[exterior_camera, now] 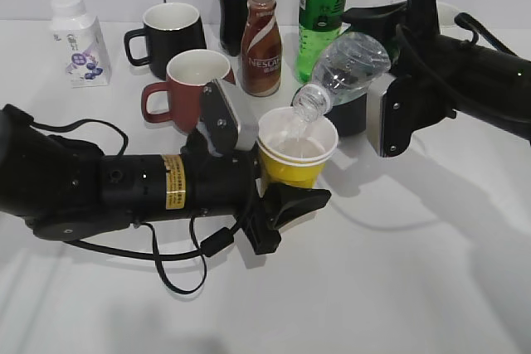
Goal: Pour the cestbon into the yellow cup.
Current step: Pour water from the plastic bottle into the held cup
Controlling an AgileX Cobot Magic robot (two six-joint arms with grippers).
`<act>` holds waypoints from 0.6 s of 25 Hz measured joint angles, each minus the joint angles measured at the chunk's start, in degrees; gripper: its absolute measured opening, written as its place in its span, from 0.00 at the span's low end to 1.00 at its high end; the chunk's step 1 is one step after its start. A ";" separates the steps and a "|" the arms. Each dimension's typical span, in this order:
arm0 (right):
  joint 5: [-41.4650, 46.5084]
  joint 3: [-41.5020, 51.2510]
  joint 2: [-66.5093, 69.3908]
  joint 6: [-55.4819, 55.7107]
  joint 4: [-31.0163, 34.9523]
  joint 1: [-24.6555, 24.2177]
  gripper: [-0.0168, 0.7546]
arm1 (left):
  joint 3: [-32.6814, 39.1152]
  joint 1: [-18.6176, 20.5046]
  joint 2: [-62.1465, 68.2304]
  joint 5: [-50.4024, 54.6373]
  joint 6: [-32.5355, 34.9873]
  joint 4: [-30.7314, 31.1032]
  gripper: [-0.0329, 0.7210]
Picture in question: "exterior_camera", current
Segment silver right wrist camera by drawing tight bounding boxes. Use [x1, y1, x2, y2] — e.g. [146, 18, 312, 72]
[365, 73, 425, 158]

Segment black ceramic mug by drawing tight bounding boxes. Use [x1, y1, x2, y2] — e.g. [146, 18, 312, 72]
[124, 2, 207, 80]

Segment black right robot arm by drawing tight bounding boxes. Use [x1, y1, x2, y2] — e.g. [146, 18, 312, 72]
[341, 0, 530, 148]

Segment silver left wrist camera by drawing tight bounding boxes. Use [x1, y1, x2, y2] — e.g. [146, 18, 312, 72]
[197, 79, 259, 157]

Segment white ceramic mug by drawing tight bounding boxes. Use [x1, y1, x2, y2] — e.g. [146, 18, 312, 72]
[436, 2, 461, 27]

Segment white yogurt drink bottle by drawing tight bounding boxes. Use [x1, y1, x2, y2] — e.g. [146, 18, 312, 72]
[50, 0, 112, 88]

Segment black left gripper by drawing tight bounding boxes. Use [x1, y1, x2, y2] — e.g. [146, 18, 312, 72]
[231, 150, 331, 255]

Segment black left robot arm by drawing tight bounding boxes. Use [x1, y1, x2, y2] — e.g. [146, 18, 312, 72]
[1, 104, 331, 259]

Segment brown Nescafe coffee bottle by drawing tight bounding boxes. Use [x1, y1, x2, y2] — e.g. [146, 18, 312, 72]
[241, 0, 282, 97]

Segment yellow and white paper cup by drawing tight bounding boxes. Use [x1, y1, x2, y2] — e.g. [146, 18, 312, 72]
[257, 107, 339, 188]

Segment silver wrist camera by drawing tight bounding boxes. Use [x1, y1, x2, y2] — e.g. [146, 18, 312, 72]
[365, 73, 425, 158]
[197, 79, 259, 157]

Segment red ceramic mug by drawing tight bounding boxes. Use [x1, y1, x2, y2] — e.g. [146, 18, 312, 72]
[141, 49, 236, 134]

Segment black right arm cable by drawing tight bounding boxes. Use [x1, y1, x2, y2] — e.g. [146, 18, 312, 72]
[393, 12, 531, 124]

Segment green soda bottle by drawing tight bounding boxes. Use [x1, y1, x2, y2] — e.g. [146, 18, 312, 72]
[296, 0, 346, 83]

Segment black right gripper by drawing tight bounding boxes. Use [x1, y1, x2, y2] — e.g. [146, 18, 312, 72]
[340, 0, 457, 123]

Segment clear water bottle green label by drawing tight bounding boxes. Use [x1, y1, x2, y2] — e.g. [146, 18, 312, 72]
[292, 32, 392, 123]

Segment dark grey ceramic mug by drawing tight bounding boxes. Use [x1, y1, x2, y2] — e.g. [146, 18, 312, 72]
[294, 87, 368, 137]

